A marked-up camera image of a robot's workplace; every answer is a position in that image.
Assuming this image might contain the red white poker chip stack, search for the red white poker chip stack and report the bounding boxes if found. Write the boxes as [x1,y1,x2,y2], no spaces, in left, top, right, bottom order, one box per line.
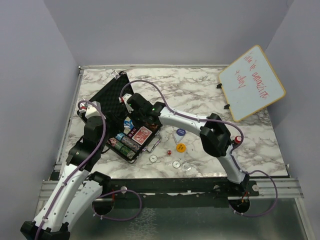
[108,137,118,148]

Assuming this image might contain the light blue poker chip stack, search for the light blue poker chip stack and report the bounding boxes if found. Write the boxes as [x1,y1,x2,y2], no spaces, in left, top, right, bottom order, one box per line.
[115,132,126,142]

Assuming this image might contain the red playing card deck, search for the red playing card deck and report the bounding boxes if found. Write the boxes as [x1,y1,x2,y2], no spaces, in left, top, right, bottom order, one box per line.
[132,126,153,146]

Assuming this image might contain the blue small blind button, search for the blue small blind button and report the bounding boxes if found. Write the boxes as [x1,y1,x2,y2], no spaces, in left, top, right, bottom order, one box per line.
[176,128,186,136]

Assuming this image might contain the clear triangular card cutter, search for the clear triangular card cutter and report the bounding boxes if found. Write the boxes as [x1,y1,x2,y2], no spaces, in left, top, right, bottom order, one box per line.
[172,132,184,144]

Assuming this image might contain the orange big blind button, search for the orange big blind button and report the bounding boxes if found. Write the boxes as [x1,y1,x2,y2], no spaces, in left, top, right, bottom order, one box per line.
[176,143,187,153]

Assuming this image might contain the clear dealer button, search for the clear dealer button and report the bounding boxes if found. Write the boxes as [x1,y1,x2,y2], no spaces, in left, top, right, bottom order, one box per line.
[180,162,192,172]

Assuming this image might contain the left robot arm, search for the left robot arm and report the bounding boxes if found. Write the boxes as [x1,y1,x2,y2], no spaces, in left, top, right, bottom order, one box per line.
[20,115,111,240]

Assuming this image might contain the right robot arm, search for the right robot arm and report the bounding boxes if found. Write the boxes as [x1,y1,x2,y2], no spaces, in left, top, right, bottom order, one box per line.
[121,93,250,196]

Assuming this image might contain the orange black chip row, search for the orange black chip row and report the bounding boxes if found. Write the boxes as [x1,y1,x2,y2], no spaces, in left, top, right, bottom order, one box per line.
[146,123,159,132]

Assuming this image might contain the blue playing card deck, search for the blue playing card deck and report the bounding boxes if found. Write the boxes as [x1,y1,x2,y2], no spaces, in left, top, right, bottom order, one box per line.
[123,117,134,135]

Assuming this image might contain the red dice in case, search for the red dice in case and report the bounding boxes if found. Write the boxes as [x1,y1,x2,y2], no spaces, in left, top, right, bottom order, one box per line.
[127,127,138,139]

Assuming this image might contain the black foam-lined poker case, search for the black foam-lined poker case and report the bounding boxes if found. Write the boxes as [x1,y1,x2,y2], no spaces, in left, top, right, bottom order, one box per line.
[76,70,167,165]

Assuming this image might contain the blue tan chip row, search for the blue tan chip row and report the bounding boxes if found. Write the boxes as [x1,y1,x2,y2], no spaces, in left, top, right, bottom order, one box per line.
[121,135,141,153]

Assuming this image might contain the green grey chip row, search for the green grey chip row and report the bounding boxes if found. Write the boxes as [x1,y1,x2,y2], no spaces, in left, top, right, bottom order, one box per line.
[114,141,136,161]

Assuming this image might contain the white poker chip left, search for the white poker chip left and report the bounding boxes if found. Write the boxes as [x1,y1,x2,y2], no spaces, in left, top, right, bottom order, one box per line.
[149,155,158,163]

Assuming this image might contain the white poker chip middle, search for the white poker chip middle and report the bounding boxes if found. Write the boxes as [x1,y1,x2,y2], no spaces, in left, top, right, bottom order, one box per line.
[172,160,181,169]

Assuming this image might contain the white dry-erase board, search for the white dry-erase board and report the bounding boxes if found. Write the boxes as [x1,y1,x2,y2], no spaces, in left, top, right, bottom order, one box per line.
[218,45,286,122]

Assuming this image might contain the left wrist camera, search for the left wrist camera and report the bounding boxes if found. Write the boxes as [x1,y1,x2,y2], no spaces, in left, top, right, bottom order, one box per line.
[78,101,101,119]

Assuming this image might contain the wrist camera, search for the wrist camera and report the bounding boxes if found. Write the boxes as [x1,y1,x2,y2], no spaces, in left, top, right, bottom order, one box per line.
[78,101,101,119]
[118,93,134,113]

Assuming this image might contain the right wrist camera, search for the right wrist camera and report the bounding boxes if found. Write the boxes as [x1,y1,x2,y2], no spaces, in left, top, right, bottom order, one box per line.
[118,93,134,113]

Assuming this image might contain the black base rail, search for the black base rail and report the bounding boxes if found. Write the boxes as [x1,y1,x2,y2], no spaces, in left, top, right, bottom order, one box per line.
[87,171,259,209]

